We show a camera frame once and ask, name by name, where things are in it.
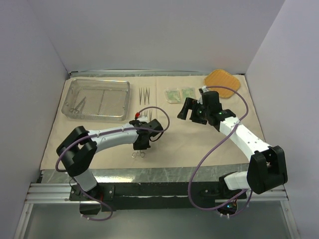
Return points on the aluminium front frame rail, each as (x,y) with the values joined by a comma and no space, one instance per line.
(39,193)

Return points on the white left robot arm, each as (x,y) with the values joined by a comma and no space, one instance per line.
(77,150)

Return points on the gauze packet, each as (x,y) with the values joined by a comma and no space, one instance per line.
(188,92)
(172,96)

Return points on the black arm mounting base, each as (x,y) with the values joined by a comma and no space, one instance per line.
(161,195)

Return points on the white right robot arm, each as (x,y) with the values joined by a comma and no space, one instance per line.
(267,164)

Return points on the steel surgical scissors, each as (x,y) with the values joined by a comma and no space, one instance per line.
(79,107)

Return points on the steel mesh instrument tray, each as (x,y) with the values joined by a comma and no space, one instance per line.
(106,100)

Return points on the beige cloth wrap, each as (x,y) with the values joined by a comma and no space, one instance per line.
(184,144)

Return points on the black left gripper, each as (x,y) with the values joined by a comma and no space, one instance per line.
(137,147)

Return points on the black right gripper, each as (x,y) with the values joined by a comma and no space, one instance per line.
(189,104)

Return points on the orange woven bamboo tray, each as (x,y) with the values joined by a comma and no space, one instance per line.
(220,77)

